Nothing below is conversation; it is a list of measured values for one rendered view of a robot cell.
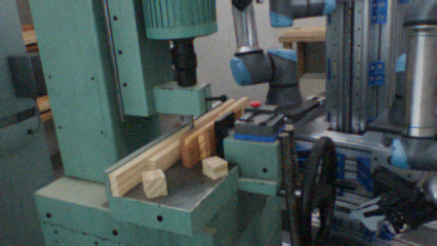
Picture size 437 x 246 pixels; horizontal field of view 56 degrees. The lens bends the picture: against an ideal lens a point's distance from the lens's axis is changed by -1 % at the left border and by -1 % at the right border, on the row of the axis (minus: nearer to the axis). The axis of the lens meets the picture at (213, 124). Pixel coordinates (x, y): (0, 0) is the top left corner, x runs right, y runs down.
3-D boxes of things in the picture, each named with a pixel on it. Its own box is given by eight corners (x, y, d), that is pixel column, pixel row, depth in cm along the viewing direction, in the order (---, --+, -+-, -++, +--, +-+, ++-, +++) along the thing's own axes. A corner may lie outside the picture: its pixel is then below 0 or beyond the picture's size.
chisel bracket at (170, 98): (201, 122, 105) (198, 89, 102) (155, 118, 111) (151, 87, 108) (214, 113, 111) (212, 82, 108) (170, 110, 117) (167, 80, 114)
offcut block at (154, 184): (167, 194, 87) (165, 176, 86) (147, 198, 86) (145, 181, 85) (162, 185, 91) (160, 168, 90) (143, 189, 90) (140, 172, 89)
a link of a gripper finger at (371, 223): (356, 238, 106) (390, 228, 101) (344, 219, 106) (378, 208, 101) (358, 231, 109) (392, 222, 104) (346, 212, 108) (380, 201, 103)
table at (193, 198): (237, 249, 77) (234, 221, 75) (110, 220, 91) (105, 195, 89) (318, 138, 128) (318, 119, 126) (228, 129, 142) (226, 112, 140)
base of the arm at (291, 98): (277, 98, 183) (276, 75, 179) (308, 102, 173) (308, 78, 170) (258, 106, 172) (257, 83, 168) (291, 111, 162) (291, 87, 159)
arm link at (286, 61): (303, 81, 165) (302, 47, 161) (272, 86, 162) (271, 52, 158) (289, 76, 176) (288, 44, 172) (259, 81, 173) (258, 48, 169)
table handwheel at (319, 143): (312, 283, 88) (318, 150, 83) (227, 262, 98) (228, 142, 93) (339, 231, 114) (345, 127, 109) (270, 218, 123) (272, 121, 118)
